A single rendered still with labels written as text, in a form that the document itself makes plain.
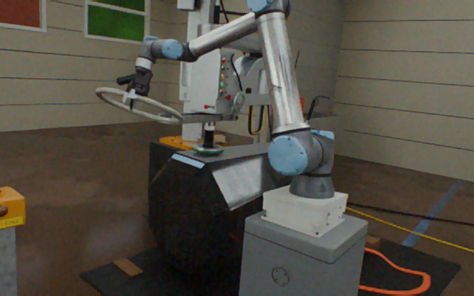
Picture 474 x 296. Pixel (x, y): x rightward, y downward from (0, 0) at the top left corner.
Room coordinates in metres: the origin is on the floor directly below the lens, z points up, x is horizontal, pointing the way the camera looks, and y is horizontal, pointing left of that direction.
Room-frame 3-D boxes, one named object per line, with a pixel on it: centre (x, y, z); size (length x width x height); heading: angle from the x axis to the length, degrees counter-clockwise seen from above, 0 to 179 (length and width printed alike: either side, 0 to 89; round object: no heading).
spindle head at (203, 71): (2.74, 0.13, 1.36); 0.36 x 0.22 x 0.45; 148
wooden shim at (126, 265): (2.54, 0.68, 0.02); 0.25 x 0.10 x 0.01; 47
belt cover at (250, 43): (2.97, -0.01, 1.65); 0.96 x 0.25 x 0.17; 148
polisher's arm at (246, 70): (3.00, -0.05, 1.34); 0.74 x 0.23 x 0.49; 148
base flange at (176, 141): (3.59, 0.36, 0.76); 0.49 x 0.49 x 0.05; 48
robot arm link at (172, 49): (1.92, 0.35, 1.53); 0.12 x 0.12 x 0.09; 54
